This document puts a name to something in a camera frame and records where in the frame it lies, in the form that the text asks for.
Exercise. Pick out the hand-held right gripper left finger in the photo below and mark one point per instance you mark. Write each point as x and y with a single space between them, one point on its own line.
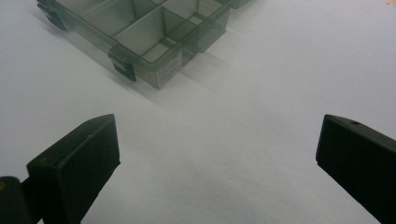
74 168

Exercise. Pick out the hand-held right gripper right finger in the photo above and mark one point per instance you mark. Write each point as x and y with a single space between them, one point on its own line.
361 161

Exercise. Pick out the clear grey compartment organizer box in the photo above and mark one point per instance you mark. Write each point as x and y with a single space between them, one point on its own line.
149 34

